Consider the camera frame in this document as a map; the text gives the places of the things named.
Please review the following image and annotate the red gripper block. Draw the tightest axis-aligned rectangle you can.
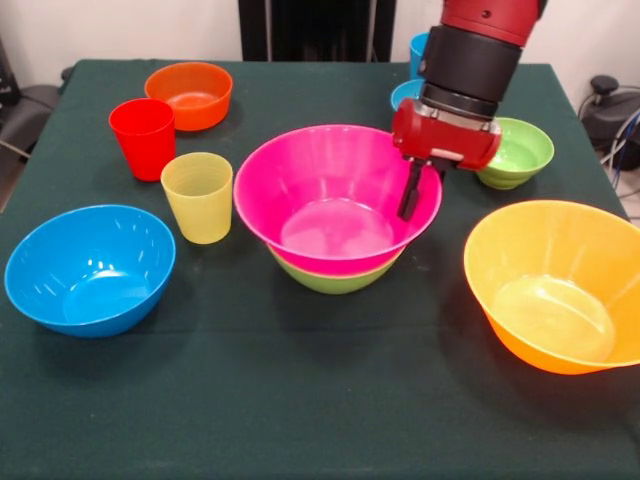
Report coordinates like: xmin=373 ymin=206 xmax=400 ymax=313
xmin=391 ymin=97 xmax=503 ymax=222

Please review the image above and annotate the dark green tablecloth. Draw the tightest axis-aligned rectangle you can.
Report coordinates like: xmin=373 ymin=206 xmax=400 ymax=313
xmin=0 ymin=58 xmax=640 ymax=480

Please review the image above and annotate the large pink bowl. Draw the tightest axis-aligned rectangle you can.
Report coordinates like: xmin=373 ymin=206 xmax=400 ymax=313
xmin=232 ymin=124 xmax=444 ymax=275

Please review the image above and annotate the large green bowl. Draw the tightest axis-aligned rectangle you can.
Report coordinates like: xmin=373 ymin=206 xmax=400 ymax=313
xmin=267 ymin=244 xmax=404 ymax=296

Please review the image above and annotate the small red-orange bowl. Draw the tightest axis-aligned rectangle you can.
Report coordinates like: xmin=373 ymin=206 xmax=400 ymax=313
xmin=144 ymin=61 xmax=234 ymax=133

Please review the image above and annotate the small blue bowl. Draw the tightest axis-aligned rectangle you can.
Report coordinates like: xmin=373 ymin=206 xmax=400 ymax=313
xmin=390 ymin=78 xmax=426 ymax=114

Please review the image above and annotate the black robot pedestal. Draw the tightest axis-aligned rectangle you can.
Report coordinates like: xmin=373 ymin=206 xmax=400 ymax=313
xmin=238 ymin=0 xmax=396 ymax=63

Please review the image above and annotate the red cup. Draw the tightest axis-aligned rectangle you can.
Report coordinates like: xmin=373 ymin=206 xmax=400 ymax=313
xmin=108 ymin=98 xmax=177 ymax=182

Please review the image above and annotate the yellow cup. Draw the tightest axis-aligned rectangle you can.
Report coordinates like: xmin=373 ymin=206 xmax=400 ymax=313
xmin=160 ymin=152 xmax=235 ymax=246

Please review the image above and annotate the blue cable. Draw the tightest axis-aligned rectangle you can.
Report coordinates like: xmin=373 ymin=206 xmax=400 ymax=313
xmin=610 ymin=117 xmax=640 ymax=189

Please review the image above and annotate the large orange bowl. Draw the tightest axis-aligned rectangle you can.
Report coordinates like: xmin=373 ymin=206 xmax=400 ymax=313
xmin=462 ymin=199 xmax=640 ymax=375

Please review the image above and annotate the small green bowl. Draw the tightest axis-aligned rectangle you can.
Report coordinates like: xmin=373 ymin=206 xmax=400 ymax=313
xmin=474 ymin=117 xmax=555 ymax=191

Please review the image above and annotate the blue cup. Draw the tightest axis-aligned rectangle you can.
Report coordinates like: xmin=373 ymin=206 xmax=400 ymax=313
xmin=408 ymin=32 xmax=431 ymax=81

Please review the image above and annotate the large blue bowl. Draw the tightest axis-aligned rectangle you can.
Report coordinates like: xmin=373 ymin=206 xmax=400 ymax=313
xmin=3 ymin=203 xmax=177 ymax=339

